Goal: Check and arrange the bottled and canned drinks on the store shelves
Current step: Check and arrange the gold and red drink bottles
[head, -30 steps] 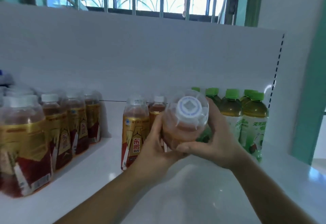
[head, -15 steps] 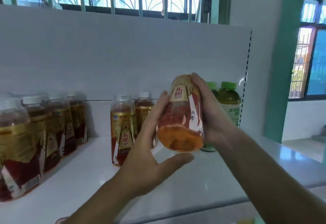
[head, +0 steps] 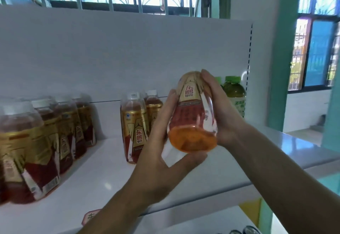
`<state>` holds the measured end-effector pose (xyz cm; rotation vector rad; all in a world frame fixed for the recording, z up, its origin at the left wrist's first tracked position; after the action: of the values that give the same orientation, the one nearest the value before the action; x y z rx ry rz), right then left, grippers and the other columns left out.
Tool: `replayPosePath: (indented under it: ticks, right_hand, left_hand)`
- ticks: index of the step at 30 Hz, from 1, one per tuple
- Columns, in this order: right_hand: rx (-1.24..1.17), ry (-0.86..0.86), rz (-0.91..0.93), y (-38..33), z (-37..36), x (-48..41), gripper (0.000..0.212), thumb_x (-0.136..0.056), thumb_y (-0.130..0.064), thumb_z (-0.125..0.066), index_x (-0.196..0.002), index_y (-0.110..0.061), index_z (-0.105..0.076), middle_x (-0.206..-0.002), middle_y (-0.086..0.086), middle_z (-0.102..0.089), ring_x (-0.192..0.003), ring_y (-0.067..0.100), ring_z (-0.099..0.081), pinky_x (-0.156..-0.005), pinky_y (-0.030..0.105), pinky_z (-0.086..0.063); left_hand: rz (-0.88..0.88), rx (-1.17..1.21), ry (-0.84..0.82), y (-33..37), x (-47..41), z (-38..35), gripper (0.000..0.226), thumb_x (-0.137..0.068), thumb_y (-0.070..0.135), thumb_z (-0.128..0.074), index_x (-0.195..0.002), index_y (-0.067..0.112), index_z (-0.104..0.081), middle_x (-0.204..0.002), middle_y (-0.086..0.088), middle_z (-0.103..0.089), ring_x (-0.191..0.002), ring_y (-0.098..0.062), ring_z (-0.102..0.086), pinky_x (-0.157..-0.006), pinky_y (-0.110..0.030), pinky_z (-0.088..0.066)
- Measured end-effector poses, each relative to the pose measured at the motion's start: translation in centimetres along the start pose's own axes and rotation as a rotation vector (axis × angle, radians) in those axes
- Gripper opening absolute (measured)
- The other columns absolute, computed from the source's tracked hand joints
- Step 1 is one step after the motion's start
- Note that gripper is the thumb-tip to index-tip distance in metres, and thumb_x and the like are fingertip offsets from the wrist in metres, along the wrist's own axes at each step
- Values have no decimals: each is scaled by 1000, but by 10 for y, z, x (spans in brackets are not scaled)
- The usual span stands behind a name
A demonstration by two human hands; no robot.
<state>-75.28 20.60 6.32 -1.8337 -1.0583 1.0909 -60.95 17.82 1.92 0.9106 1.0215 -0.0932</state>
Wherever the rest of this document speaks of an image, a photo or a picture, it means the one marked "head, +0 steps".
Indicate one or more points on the person's right hand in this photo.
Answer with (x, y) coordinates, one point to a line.
(228, 117)

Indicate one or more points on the person's left hand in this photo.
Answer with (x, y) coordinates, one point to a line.
(157, 167)

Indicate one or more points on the blue-framed barred window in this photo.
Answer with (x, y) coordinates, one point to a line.
(316, 45)

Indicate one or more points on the group of orange cans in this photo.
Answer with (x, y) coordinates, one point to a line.
(245, 230)

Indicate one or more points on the white metal shelf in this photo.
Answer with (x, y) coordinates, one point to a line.
(133, 50)

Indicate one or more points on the row of amber drink bottles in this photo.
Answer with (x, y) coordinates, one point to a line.
(32, 151)

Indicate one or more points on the grey shelf label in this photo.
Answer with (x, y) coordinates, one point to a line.
(90, 216)

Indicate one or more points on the row of green-capped bottles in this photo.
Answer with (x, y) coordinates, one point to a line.
(235, 90)

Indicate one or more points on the gold red drink bottle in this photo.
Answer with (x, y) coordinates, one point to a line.
(192, 125)

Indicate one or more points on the person's right forearm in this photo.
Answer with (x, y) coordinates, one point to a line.
(287, 183)

